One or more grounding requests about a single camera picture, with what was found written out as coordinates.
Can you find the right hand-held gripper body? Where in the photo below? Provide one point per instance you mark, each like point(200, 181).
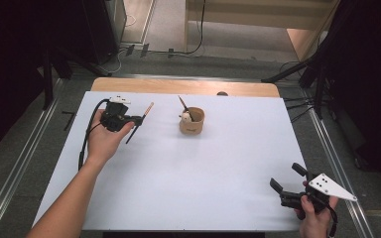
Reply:
point(327, 186)

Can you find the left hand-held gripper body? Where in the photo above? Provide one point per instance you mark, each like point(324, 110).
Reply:
point(114, 117)

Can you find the black chopstick with orange end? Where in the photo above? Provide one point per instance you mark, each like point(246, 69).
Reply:
point(147, 110)
point(184, 106)

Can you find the wooden chopstick holder cup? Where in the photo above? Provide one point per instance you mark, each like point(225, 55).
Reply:
point(191, 124)

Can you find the person's left hand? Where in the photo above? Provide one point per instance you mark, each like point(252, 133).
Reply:
point(104, 142)

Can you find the person's right hand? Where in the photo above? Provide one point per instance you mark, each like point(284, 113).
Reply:
point(314, 223)

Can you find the wooden table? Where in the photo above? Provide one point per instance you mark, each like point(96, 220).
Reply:
point(178, 86)

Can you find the white table mat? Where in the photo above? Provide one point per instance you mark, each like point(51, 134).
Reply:
point(195, 185)

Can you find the dark cabinet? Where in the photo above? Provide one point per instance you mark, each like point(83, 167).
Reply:
point(104, 29)

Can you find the black tripod leg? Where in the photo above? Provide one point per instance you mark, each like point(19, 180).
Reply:
point(287, 71)

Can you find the dark curtain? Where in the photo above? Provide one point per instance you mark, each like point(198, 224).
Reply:
point(10, 66)
point(367, 82)

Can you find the light wooden furniture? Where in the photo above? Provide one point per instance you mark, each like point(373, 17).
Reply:
point(244, 15)

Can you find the metal floor rail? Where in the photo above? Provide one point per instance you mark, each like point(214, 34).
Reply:
point(340, 165)
point(16, 165)

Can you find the black stand post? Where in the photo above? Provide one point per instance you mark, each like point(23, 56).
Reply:
point(318, 92)

